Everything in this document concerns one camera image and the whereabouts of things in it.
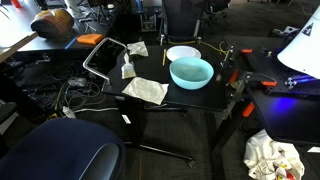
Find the yellow pencil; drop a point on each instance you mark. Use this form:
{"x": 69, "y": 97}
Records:
{"x": 164, "y": 56}

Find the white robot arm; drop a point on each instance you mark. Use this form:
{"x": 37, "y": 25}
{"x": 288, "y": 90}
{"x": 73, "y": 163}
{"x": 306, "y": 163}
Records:
{"x": 300, "y": 50}

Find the teal plastic bowl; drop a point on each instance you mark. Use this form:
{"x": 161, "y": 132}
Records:
{"x": 191, "y": 74}

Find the flat beige cloth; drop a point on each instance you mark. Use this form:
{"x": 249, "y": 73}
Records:
{"x": 146, "y": 89}

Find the white round plate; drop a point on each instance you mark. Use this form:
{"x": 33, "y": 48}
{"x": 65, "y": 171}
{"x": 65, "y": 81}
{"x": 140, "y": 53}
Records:
{"x": 183, "y": 52}

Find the black mesh office chair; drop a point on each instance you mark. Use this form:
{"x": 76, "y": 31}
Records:
{"x": 183, "y": 18}

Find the grey power adapter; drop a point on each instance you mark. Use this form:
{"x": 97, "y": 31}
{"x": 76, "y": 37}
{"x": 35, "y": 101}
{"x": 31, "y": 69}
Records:
{"x": 77, "y": 81}

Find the orange sponge block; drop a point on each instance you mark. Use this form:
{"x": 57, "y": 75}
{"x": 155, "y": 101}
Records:
{"x": 90, "y": 38}

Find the blue bottle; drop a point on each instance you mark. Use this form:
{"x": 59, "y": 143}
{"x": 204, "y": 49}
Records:
{"x": 138, "y": 4}

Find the white power strip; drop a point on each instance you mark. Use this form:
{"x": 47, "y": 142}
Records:
{"x": 68, "y": 112}

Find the blue tape strip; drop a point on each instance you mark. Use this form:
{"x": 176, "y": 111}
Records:
{"x": 70, "y": 43}

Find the navy blue office chair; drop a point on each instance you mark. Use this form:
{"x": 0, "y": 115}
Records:
{"x": 60, "y": 150}

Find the white crumpled fabric bag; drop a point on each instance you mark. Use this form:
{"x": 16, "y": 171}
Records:
{"x": 266, "y": 156}

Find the light wooden plank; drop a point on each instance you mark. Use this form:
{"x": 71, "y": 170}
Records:
{"x": 16, "y": 46}

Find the red small object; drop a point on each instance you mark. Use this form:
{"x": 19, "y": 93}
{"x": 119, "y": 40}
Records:
{"x": 15, "y": 3}

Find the black table pedestal base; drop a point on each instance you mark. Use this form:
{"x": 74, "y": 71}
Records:
{"x": 135, "y": 126}

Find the black metal stand frame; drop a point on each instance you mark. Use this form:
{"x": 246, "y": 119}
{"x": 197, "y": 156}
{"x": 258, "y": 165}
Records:
{"x": 234, "y": 99}

